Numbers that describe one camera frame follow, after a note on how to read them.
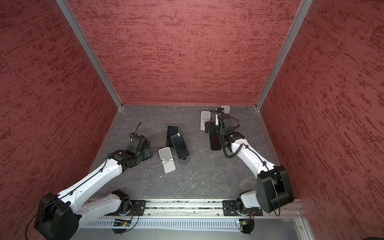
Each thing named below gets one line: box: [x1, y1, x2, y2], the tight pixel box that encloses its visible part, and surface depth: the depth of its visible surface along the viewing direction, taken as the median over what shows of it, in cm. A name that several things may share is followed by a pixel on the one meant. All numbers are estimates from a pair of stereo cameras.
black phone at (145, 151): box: [139, 140, 153, 161], surface depth 68 cm
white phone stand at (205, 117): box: [200, 111, 211, 131], surface depth 105 cm
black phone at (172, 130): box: [166, 125, 179, 147], surface depth 92 cm
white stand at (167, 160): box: [158, 147, 176, 174], surface depth 87 cm
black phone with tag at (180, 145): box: [170, 132, 189, 160], surface depth 87 cm
